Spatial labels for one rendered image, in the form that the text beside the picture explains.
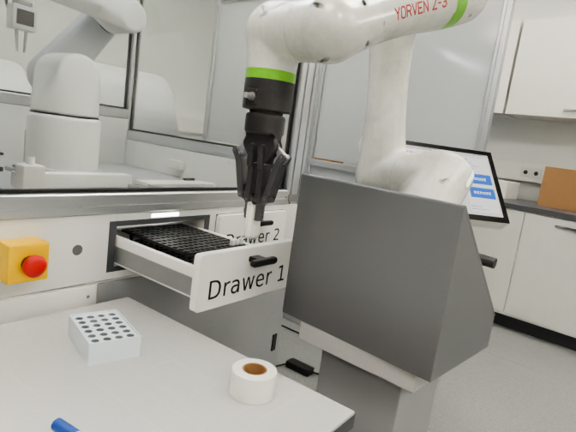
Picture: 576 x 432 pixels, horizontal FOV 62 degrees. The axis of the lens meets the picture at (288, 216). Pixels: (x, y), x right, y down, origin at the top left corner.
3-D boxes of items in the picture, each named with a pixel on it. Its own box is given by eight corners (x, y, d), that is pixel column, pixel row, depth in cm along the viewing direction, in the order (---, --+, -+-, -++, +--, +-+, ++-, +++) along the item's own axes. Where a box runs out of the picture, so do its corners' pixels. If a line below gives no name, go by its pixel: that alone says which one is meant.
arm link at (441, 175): (390, 233, 117) (425, 177, 124) (449, 248, 106) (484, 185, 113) (371, 198, 109) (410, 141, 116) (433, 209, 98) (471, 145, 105)
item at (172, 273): (279, 279, 110) (283, 253, 109) (195, 301, 89) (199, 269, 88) (166, 238, 133) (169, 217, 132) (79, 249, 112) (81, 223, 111)
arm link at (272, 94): (307, 87, 90) (269, 85, 95) (267, 76, 80) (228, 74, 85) (303, 120, 91) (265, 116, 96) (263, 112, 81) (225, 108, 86)
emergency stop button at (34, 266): (48, 277, 85) (49, 255, 84) (25, 280, 82) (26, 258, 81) (39, 272, 87) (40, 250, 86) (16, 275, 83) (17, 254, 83)
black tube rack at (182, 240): (242, 271, 111) (245, 243, 110) (183, 284, 97) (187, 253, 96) (179, 248, 124) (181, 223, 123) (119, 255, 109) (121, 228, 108)
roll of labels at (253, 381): (273, 382, 78) (276, 360, 77) (275, 407, 71) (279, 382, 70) (230, 379, 77) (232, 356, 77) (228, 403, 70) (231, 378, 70)
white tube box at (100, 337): (139, 357, 80) (141, 335, 80) (87, 366, 75) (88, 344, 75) (115, 327, 90) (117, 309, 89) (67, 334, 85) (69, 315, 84)
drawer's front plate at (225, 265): (289, 286, 110) (296, 240, 108) (195, 314, 87) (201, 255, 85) (283, 284, 111) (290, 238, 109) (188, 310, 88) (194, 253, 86)
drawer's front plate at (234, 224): (282, 245, 150) (287, 211, 149) (217, 256, 127) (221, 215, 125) (278, 243, 151) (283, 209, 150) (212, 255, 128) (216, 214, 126)
